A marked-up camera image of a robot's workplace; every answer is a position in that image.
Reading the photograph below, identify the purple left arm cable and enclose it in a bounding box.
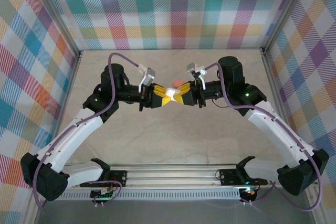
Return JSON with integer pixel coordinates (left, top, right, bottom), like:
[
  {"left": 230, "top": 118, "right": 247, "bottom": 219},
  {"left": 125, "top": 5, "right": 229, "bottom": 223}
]
[{"left": 33, "top": 52, "right": 140, "bottom": 210}]

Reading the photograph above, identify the white right camera mount bracket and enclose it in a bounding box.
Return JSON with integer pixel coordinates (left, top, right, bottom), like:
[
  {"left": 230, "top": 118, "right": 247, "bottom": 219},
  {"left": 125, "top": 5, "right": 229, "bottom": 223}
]
[{"left": 193, "top": 64, "right": 207, "bottom": 90}]

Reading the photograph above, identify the small controller board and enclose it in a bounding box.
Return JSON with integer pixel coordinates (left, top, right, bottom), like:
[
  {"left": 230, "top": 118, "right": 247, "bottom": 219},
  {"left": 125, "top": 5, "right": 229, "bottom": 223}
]
[
  {"left": 238, "top": 187, "right": 259, "bottom": 201},
  {"left": 90, "top": 189, "right": 116, "bottom": 200}
]

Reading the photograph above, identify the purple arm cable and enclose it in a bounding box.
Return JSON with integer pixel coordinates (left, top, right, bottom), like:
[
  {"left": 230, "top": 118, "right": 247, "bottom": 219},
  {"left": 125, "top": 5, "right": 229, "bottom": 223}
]
[
  {"left": 33, "top": 52, "right": 140, "bottom": 210},
  {"left": 204, "top": 62, "right": 324, "bottom": 211}
]

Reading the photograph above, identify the white earbud charging case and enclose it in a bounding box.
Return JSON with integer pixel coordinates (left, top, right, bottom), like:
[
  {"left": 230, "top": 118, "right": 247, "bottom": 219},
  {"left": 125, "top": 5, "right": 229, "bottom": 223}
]
[{"left": 164, "top": 87, "right": 182, "bottom": 101}]

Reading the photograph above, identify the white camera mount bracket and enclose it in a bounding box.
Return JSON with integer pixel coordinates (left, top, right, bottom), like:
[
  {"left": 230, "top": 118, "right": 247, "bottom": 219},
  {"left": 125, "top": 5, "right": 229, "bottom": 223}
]
[
  {"left": 136, "top": 63, "right": 150, "bottom": 94},
  {"left": 193, "top": 64, "right": 207, "bottom": 90}
]

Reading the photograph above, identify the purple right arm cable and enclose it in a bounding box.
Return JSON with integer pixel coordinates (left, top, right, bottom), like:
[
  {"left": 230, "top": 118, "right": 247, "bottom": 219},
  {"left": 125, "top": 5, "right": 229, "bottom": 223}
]
[{"left": 204, "top": 62, "right": 324, "bottom": 211}]

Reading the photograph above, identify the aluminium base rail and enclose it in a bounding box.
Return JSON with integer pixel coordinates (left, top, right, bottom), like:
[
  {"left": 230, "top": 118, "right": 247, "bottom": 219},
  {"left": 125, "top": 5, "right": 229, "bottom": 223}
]
[{"left": 62, "top": 163, "right": 279, "bottom": 189}]

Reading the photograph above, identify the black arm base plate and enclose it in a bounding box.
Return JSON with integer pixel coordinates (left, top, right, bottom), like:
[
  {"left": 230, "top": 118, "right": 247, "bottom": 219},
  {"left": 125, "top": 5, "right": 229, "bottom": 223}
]
[
  {"left": 109, "top": 170, "right": 129, "bottom": 187},
  {"left": 219, "top": 168, "right": 268, "bottom": 186}
]

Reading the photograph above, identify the aluminium frame post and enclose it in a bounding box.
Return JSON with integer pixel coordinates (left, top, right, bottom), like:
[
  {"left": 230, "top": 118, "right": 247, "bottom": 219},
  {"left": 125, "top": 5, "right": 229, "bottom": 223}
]
[
  {"left": 23, "top": 199, "right": 43, "bottom": 224},
  {"left": 261, "top": 0, "right": 314, "bottom": 56},
  {"left": 25, "top": 0, "right": 82, "bottom": 57},
  {"left": 304, "top": 187, "right": 328, "bottom": 224}
]

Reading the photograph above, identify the slotted grey cable duct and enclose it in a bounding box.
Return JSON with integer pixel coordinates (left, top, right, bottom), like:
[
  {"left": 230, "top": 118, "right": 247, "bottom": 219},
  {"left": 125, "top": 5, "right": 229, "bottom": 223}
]
[{"left": 56, "top": 187, "right": 242, "bottom": 201}]

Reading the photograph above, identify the white left camera mount bracket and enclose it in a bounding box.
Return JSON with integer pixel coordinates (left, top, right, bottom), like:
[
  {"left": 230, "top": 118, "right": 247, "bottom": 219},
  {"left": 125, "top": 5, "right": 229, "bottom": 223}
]
[{"left": 136, "top": 63, "right": 150, "bottom": 94}]

